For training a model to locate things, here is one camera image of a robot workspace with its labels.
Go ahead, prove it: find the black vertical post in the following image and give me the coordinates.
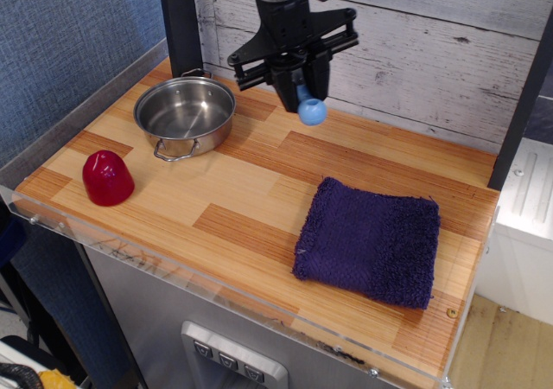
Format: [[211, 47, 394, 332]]
[[487, 0, 553, 191], [161, 0, 203, 78]]

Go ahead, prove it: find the black vertical post right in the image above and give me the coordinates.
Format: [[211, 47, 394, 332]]
[[487, 0, 553, 191]]

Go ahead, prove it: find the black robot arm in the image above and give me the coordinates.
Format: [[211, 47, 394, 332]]
[[228, 0, 359, 112]]

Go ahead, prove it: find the clear acrylic front guard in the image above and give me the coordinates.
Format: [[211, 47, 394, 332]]
[[1, 188, 450, 388]]

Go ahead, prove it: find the silver control panel with buttons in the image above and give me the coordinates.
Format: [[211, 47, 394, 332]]
[[181, 321, 289, 388]]

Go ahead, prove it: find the yellow object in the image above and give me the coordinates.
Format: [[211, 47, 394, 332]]
[[38, 369, 77, 389]]

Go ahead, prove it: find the white appliance at right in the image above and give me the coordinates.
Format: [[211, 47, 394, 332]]
[[475, 138, 552, 324]]

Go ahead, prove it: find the stainless steel pot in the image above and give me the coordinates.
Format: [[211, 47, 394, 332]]
[[133, 73, 236, 162]]

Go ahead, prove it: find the red plastic cup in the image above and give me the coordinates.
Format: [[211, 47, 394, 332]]
[[82, 150, 135, 207]]

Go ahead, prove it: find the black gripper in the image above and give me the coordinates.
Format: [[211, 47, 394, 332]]
[[228, 0, 359, 112]]

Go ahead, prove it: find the black vertical post left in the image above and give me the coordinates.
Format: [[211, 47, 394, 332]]
[[161, 0, 203, 78]]

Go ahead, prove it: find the purple folded towel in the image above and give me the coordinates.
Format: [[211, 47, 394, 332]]
[[292, 177, 441, 309]]

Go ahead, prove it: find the blue and grey spoon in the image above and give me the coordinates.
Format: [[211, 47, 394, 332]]
[[295, 76, 327, 126]]

